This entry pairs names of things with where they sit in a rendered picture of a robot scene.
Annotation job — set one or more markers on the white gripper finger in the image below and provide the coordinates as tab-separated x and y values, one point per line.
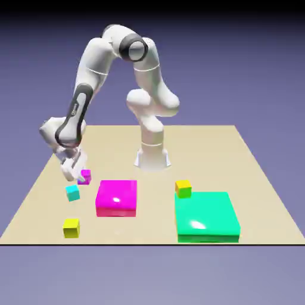
81	178

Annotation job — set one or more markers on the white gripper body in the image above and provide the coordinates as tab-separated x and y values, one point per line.
71	166

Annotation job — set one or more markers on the small magenta cube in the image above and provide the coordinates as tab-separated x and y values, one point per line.
85	175

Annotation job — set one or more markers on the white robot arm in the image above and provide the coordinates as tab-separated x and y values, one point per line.
147	78

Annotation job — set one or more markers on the small cyan cube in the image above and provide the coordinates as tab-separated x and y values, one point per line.
72	193

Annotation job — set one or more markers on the small yellow cube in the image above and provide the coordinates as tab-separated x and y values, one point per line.
71	228

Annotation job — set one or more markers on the small orange cube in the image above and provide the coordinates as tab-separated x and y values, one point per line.
183	188

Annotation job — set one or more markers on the large magenta box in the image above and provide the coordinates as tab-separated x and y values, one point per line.
116	197

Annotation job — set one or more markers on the large green box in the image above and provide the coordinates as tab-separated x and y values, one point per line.
206	214

